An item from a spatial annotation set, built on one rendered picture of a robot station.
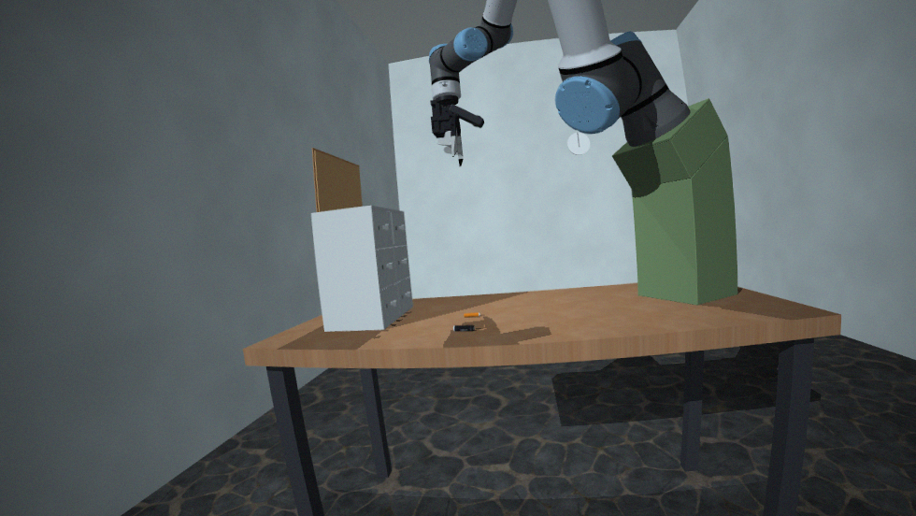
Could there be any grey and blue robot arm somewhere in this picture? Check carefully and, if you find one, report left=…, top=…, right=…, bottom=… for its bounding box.
left=429, top=0, right=690, bottom=147

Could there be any grey drawer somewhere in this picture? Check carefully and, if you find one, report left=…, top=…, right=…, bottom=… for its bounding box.
left=376, top=248, right=396, bottom=287
left=380, top=283, right=400, bottom=327
left=397, top=278, right=412, bottom=314
left=391, top=212, right=407, bottom=244
left=372, top=209, right=393, bottom=247
left=394, top=246, right=409, bottom=280

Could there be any white chest of drawers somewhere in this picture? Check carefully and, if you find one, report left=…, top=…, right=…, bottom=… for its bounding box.
left=311, top=206, right=413, bottom=332

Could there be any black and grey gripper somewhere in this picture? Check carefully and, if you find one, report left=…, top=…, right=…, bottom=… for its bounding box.
left=430, top=95, right=464, bottom=166

